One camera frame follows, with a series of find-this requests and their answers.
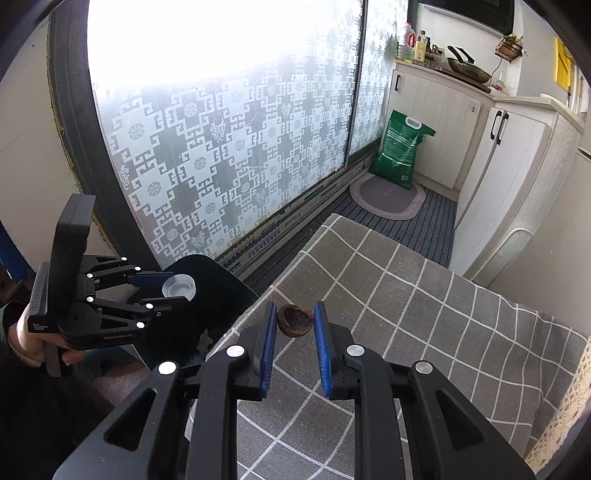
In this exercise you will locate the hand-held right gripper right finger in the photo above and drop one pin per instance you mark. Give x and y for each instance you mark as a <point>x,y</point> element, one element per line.
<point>323,355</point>

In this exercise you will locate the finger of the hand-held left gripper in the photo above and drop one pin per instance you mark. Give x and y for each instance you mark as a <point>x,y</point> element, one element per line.
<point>166,304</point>
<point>150,278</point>

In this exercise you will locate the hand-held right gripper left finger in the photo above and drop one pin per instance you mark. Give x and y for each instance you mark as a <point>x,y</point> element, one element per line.
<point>267,355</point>

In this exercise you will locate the small white plastic cup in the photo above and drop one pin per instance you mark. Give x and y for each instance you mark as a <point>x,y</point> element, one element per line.
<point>181,286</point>

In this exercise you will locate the brown nut shell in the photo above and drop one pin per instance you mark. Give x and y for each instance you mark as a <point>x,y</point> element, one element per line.
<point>295,321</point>

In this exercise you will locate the person's left hand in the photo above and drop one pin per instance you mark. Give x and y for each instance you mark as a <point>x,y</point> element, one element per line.
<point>27,344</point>

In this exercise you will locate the grey checked tablecloth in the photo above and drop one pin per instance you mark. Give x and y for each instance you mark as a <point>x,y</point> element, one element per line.
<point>415,323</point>

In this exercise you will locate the striped grey carpet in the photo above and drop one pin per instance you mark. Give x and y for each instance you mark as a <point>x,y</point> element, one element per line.
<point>415,235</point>

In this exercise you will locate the patterned frosted glass door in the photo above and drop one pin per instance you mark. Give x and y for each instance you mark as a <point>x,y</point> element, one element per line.
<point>376,83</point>
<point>231,138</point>

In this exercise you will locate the person's dark clothing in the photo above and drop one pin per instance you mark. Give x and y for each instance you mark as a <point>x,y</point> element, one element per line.
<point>46,424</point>

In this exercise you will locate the oval grey mat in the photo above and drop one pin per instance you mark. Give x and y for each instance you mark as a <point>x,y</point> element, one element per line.
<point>388,196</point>

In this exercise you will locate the green rice bag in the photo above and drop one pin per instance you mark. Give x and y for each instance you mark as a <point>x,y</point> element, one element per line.
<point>399,147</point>

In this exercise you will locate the cream lace table cover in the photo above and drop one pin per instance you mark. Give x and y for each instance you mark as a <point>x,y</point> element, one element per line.
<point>568,406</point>

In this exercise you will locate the double-door light wood cabinet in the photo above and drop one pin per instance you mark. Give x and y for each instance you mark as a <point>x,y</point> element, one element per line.
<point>508,175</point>

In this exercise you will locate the single-door light wood cabinet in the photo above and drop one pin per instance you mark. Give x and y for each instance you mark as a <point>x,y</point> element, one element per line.
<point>438,124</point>

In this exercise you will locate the metal wok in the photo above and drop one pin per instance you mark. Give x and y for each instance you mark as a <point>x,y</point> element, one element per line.
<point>468,69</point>

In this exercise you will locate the yellow oil bottle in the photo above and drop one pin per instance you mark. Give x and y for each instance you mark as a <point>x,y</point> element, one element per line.
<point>421,48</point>

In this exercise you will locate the clear oil bottle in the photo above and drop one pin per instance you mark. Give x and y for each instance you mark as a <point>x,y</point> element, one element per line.
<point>406,44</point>

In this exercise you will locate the black range hood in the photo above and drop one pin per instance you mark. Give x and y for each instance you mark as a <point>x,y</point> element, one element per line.
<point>466,14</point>

